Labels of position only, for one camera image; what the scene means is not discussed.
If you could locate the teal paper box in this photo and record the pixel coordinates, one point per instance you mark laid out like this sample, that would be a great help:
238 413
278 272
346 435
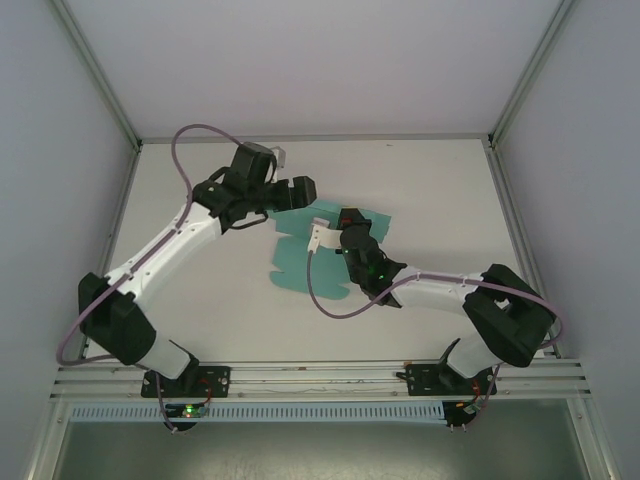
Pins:
295 270

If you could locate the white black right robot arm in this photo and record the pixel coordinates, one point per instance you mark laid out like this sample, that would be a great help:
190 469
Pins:
435 295

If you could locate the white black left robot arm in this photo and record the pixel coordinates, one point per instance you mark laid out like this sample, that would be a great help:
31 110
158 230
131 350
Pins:
165 250

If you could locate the right circuit board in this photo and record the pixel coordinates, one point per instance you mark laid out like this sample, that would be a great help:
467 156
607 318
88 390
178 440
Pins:
467 410

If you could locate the left circuit board green light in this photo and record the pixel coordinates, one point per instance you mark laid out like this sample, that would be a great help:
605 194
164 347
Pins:
189 412

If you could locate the aluminium frame crossbar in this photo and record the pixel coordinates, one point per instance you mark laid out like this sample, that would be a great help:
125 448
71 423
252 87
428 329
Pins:
310 138

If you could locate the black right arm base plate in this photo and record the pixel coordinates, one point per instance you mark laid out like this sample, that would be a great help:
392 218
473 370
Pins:
417 380

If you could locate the aluminium mounting rail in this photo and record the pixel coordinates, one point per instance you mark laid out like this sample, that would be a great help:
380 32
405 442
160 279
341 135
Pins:
310 380

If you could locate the aluminium table side rail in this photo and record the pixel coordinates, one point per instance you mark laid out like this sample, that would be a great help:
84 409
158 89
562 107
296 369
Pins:
117 225
520 235

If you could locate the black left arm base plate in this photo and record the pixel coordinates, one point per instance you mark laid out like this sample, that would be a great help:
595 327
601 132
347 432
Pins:
220 381

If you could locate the aluminium frame post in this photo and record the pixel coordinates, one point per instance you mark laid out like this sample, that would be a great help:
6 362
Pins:
95 72
535 70

